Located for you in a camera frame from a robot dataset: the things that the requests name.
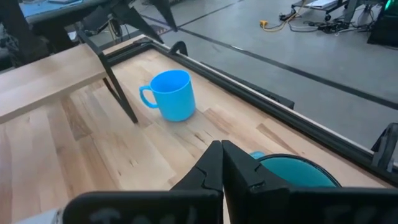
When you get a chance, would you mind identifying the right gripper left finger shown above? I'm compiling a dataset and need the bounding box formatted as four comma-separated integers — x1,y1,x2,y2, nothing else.
170,139,224,224

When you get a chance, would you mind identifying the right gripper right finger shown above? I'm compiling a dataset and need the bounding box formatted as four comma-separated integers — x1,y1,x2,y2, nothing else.
221,139,292,224

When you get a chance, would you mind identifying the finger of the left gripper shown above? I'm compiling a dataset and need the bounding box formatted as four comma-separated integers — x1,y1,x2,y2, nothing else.
110,0,165,45
148,0,179,32

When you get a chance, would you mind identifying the teal enamel mug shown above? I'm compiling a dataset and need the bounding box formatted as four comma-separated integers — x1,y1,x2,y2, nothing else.
248,151,343,189

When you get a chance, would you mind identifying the blue plastic mug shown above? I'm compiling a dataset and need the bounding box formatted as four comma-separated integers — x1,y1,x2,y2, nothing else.
139,69,197,123

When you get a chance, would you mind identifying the grey side desk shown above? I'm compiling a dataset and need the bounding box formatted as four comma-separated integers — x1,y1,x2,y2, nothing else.
18,0,111,26

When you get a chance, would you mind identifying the blue desk mat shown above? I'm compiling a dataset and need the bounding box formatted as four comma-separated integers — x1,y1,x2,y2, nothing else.
19,0,85,18

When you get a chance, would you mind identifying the wooden tray board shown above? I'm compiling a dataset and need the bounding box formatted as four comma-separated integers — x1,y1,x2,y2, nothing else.
0,29,139,126

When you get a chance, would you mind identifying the black standing desk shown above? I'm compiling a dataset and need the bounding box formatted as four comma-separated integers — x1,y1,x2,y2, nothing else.
291,0,359,21

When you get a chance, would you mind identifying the black cable loop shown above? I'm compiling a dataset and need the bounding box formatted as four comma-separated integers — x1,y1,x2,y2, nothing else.
169,40,189,57

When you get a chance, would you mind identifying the yellow power cord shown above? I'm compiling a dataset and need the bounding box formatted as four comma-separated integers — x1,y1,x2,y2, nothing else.
259,2,307,33

